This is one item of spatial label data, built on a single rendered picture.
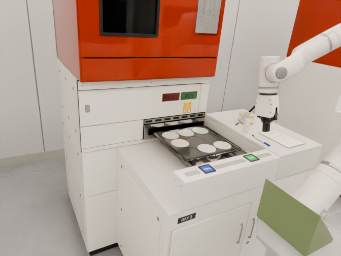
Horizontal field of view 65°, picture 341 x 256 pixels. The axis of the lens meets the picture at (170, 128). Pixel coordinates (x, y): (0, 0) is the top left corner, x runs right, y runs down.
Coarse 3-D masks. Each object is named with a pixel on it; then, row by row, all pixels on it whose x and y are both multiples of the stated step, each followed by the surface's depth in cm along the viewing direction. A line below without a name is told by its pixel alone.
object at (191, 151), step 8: (184, 128) 169; (192, 128) 170; (160, 136) 155; (184, 136) 158; (192, 136) 159; (200, 136) 159; (208, 136) 161; (216, 136) 162; (192, 144) 148; (200, 144) 149; (184, 152) 139; (192, 152) 140; (200, 152) 140; (216, 152) 142
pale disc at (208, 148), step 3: (201, 144) 150; (204, 144) 150; (207, 144) 150; (198, 147) 146; (201, 147) 146; (204, 147) 146; (207, 147) 147; (210, 147) 147; (213, 147) 147; (201, 150) 143; (204, 150) 143; (207, 150) 143; (210, 150) 143; (213, 150) 144
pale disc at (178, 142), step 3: (171, 141) 150; (174, 141) 150; (177, 141) 151; (180, 141) 151; (183, 141) 151; (186, 141) 152; (174, 144) 147; (177, 144) 147; (180, 144) 147; (183, 144) 148; (186, 144) 148
